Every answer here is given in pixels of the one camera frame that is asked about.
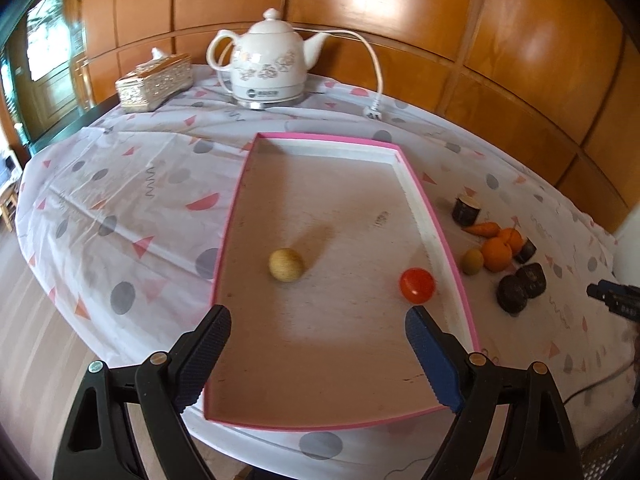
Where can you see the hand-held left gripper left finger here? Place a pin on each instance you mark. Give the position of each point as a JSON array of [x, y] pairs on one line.
[[202, 360]]

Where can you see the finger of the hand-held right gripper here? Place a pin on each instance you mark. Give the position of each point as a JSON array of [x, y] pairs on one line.
[[617, 297]]

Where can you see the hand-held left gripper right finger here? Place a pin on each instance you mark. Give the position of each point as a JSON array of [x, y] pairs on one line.
[[435, 360]]

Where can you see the dark sushi roll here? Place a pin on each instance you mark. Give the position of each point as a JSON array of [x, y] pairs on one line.
[[526, 251], [466, 211]]

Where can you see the green round fruit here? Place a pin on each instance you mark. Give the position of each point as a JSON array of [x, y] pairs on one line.
[[471, 261]]

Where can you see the pink rimmed shallow box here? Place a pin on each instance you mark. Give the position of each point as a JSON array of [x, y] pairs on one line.
[[325, 340]]

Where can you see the orange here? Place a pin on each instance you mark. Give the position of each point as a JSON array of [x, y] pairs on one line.
[[495, 255], [511, 237]]

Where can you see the orange carrot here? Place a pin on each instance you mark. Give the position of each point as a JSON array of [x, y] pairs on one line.
[[481, 229]]

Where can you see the red tomato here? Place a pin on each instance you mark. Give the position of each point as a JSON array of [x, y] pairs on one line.
[[416, 285]]

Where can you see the dark brown round cake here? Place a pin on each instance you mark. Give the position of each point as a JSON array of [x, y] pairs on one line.
[[531, 280], [511, 296]]

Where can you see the tan round fruit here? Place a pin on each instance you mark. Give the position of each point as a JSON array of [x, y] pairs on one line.
[[286, 265]]

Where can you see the white patterned tablecloth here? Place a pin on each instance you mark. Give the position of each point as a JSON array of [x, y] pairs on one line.
[[150, 185]]

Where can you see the wooden stool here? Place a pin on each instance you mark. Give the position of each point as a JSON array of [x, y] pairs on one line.
[[7, 207]]

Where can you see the white power plug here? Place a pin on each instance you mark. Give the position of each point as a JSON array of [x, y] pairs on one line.
[[374, 111]]

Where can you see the silver kettle base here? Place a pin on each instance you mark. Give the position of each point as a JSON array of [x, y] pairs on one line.
[[270, 101]]

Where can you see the gold patterned tissue box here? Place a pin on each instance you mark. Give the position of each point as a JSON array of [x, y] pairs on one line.
[[152, 82]]

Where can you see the white ceramic electric kettle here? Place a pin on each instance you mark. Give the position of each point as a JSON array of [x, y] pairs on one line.
[[267, 60]]

